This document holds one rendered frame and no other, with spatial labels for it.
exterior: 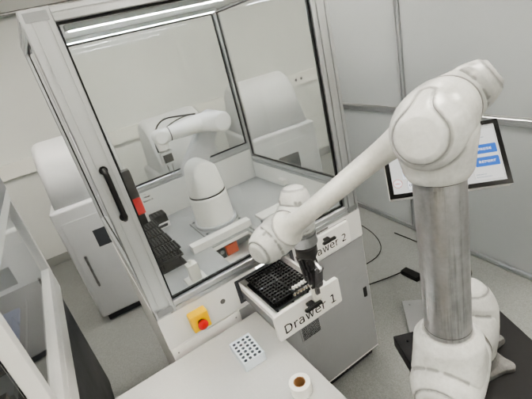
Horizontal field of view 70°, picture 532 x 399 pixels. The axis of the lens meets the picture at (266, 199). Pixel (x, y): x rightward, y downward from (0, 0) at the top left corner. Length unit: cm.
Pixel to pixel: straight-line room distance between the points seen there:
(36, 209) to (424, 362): 420
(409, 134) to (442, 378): 55
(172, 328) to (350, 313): 95
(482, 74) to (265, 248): 63
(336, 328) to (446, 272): 127
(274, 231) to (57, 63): 75
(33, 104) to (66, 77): 325
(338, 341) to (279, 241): 117
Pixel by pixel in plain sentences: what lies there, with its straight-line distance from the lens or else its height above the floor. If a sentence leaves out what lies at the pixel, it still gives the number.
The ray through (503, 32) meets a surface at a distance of 251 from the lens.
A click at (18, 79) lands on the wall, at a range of 448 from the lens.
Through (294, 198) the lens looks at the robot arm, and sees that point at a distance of 114.
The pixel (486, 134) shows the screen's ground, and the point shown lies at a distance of 202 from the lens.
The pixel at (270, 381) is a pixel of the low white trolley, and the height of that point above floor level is 76.
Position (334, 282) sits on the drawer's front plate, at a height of 92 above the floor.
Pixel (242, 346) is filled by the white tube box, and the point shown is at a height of 80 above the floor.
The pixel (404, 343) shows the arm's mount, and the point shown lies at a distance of 138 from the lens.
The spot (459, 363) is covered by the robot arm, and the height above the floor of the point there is 107.
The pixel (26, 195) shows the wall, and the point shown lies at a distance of 464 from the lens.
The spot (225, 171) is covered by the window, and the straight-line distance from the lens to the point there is 142.
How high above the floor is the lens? 180
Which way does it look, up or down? 24 degrees down
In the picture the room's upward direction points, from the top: 15 degrees counter-clockwise
